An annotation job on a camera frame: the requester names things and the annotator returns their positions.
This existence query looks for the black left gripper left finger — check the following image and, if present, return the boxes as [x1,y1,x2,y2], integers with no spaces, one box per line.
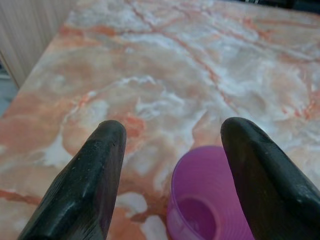
[15,119,128,240]

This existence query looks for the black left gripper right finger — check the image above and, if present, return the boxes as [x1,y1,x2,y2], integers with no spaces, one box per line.
[220,116,320,240]

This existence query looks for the purple plastic cup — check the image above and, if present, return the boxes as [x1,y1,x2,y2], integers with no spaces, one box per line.
[166,145,256,240]

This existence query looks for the black chair back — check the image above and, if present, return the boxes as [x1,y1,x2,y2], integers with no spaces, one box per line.
[243,0,320,14]

